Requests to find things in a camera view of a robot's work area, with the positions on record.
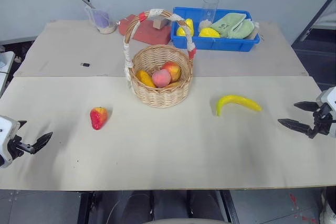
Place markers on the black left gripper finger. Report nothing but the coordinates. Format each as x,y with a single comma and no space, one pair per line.
21,123
43,140

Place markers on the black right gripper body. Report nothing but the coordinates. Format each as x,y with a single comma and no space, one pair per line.
321,123

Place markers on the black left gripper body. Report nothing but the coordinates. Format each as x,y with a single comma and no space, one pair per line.
18,148

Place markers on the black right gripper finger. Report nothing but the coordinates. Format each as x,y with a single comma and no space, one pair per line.
295,125
307,106

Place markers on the red yellow toy strawberry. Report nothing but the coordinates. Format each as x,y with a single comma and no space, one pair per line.
98,117

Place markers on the yellow toy banana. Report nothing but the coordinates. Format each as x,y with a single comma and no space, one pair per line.
237,101

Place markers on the white device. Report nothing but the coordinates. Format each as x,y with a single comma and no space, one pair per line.
5,62

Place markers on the small black object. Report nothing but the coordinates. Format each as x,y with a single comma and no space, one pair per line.
85,64

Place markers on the dark slanted stand leg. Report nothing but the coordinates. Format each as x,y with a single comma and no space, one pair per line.
313,18

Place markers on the green folded towel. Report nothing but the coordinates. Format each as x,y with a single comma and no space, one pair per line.
232,26

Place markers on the blue plastic bin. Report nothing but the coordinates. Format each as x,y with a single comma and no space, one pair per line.
210,43

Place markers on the orange toy mango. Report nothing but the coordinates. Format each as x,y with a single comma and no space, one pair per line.
145,77

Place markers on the yellow toy lemon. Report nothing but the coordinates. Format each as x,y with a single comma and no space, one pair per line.
209,33
183,30

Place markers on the clear measuring cup purple contents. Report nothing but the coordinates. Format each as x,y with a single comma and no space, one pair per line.
102,20

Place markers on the beige round ball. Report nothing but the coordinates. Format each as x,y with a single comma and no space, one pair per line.
203,25

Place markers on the pink toy peach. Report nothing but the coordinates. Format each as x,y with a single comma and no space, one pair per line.
161,78

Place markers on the red yellow toy apple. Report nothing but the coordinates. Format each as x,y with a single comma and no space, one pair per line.
173,69

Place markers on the tall clear glass beaker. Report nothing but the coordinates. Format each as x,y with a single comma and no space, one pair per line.
210,11

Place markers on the red cloth pad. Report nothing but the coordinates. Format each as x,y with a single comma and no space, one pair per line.
147,32

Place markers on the small wooden block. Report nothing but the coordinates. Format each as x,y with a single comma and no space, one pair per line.
159,22

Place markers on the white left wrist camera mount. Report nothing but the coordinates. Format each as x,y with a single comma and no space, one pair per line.
6,129

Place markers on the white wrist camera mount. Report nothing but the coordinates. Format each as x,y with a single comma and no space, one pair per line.
329,96
6,129

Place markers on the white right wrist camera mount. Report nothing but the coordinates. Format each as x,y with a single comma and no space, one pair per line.
329,96

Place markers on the black table frame bar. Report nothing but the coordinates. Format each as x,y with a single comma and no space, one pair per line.
85,208
229,207

